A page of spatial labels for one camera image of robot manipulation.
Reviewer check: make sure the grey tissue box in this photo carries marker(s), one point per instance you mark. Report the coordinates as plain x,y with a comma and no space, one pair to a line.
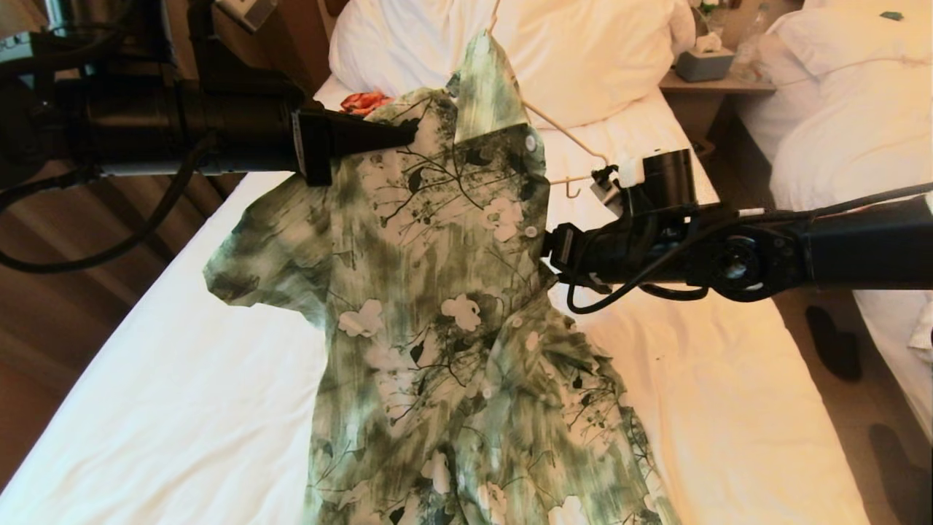
703,65

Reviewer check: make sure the white pillow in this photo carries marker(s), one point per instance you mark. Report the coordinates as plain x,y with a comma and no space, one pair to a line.
598,58

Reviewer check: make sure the white sheeted bed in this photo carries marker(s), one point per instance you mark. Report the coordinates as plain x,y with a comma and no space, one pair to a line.
146,437

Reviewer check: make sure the white duvet bed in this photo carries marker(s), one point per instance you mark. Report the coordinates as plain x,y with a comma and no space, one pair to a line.
860,109

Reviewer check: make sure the small potted plant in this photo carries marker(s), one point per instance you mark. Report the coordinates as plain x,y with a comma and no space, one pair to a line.
703,14

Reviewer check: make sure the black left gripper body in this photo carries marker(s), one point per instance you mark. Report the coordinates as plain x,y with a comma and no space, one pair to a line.
219,127

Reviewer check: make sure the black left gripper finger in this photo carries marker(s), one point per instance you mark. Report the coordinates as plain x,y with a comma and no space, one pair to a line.
364,144
372,125

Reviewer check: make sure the small green card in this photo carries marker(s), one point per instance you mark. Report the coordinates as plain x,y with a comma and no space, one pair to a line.
891,15

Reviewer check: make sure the brown curtain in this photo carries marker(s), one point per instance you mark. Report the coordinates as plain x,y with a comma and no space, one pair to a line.
44,248

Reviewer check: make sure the wooden nightstand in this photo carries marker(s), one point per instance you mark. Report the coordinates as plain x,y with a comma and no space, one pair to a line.
700,98

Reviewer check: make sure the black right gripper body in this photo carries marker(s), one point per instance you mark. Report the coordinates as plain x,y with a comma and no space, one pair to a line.
627,248

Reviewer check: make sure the black slipper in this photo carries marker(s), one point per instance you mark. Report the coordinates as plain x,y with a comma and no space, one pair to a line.
834,343

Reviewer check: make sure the orange floral garment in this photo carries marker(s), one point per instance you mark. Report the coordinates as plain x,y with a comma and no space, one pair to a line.
364,102

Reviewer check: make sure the green floral short-sleeve shirt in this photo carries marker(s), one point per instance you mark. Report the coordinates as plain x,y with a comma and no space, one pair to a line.
437,328

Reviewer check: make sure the clear plastic bag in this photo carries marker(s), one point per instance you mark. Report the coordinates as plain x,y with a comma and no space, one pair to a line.
751,51

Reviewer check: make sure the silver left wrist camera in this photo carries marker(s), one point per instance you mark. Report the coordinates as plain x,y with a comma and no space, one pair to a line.
244,11

